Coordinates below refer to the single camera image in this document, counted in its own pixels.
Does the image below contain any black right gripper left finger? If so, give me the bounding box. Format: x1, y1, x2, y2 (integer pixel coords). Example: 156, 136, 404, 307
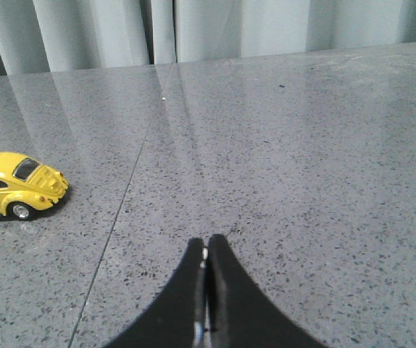
107, 238, 206, 347

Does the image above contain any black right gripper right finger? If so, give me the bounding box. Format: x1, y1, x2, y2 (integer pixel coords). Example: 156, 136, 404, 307
208, 234, 324, 347

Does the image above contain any yellow toy beetle car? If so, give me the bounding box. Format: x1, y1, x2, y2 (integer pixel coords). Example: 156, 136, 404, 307
0, 152, 70, 220

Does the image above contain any grey-white curtain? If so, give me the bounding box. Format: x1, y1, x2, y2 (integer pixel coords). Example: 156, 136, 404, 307
0, 1, 416, 75

